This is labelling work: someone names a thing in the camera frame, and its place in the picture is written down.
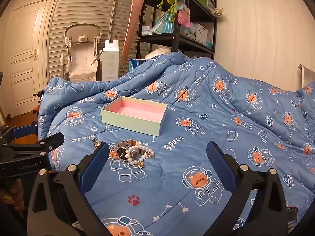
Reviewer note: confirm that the white louvered closet door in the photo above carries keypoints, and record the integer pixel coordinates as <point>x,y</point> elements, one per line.
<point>73,12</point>

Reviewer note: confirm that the white panelled door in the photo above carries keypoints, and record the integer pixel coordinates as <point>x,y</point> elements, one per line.
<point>24,59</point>

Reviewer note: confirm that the white storage basket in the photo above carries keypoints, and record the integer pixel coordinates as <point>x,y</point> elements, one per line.
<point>200,32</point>

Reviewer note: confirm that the pink knitted pouch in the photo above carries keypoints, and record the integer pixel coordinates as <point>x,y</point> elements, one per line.
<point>184,18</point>

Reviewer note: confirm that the silver interlocked rings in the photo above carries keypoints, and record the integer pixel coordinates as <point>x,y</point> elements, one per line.
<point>96,143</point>

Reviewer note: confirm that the green frog plush toy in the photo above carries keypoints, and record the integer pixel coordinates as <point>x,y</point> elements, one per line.
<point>172,3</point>

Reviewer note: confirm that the person's left hand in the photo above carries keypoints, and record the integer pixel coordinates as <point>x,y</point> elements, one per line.
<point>13,191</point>

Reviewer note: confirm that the pink board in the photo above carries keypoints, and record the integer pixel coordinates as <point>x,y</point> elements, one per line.
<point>134,17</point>

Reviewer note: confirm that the green box with pink lining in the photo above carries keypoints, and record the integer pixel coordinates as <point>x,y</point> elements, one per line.
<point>134,115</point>

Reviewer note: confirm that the tall white carton box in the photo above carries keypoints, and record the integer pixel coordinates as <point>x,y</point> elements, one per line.
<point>110,64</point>

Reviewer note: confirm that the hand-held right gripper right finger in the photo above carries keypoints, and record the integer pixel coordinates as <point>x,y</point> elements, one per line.
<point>219,164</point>

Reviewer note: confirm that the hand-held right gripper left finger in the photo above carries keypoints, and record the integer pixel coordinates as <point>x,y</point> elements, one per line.
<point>94,163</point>

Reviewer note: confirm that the black metal shelf rack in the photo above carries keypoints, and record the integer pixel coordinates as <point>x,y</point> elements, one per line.
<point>174,38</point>

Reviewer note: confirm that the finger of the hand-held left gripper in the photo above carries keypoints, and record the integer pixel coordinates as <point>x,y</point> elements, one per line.
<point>24,130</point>
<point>53,140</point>

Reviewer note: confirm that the thin rose gold bangle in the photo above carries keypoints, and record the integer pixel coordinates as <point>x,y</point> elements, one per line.
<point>128,142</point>

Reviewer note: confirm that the beige dried flower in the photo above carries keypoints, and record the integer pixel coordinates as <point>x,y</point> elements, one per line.
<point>217,11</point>

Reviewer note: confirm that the white fluffy cloth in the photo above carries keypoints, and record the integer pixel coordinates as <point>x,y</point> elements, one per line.
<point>157,52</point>

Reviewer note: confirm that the white baby high chair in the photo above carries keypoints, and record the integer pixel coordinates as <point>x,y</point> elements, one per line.
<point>81,59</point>

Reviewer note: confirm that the blue astronaut bear printed blanket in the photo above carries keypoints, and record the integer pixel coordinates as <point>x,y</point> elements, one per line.
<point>187,118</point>

